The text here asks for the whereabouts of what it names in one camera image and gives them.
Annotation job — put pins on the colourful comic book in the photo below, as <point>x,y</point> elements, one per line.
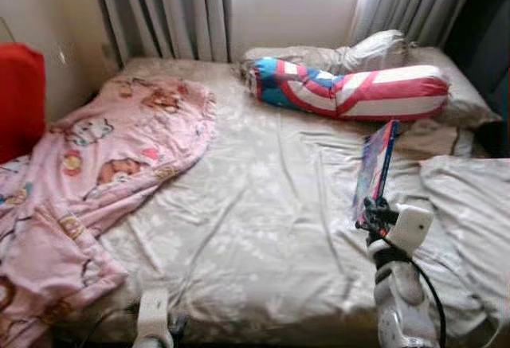
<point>374,169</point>

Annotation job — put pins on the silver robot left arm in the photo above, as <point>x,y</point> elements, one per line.
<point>147,342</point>

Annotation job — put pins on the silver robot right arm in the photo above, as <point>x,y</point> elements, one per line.
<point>398,300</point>

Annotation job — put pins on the grey folded quilt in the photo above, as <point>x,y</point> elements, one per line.
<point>470,228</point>

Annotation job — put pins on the bed with grey floral sheet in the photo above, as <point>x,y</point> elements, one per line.
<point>271,205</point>

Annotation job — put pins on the red white blue bolster pillow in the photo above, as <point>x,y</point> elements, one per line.
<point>358,93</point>

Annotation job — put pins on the flat grey bed pillow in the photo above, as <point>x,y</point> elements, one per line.
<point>462,93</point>

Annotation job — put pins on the white satin knotted pillow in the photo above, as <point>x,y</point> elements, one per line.
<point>378,49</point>

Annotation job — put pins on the black furniture piece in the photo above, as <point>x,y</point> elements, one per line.
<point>486,53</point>

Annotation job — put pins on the grey pleated curtain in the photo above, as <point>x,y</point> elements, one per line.
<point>167,9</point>
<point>414,1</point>

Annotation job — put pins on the pink cartoon bear blanket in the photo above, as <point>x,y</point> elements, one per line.
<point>103,149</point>

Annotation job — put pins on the large red sofa cushion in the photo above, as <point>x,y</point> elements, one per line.
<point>20,101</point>

